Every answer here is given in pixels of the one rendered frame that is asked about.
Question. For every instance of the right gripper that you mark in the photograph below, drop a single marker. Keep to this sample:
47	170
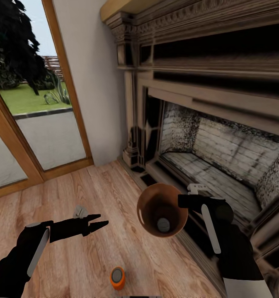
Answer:
187	201

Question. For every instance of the can of soda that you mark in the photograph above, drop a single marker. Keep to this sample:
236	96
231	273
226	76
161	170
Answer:
117	278
163	223

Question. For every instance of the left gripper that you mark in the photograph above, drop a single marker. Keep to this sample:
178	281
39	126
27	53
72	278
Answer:
72	227

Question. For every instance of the trash can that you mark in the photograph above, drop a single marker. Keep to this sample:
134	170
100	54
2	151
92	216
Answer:
158	199

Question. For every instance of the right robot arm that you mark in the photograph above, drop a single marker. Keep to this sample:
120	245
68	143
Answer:
241	274

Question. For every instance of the door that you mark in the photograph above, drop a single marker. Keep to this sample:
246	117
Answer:
42	134

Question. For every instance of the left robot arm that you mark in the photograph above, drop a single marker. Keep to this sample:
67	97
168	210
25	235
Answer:
17	268

